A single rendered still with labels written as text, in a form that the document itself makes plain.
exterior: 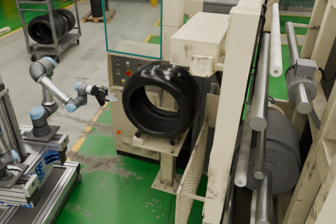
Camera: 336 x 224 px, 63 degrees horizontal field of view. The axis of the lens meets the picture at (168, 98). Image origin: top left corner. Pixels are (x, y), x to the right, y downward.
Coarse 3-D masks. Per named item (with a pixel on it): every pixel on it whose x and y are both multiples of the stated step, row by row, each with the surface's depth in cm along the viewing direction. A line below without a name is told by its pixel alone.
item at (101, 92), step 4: (92, 88) 212; (96, 88) 211; (100, 88) 212; (104, 88) 212; (92, 92) 213; (96, 92) 213; (100, 92) 211; (104, 92) 210; (100, 96) 212; (104, 96) 212
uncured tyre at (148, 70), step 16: (144, 64) 200; (160, 64) 189; (128, 80) 190; (144, 80) 182; (160, 80) 178; (176, 80) 179; (192, 80) 192; (128, 96) 192; (144, 96) 221; (176, 96) 179; (192, 96) 183; (128, 112) 199; (144, 112) 223; (160, 112) 224; (176, 112) 220; (192, 112) 185; (144, 128) 201; (160, 128) 215; (176, 128) 192
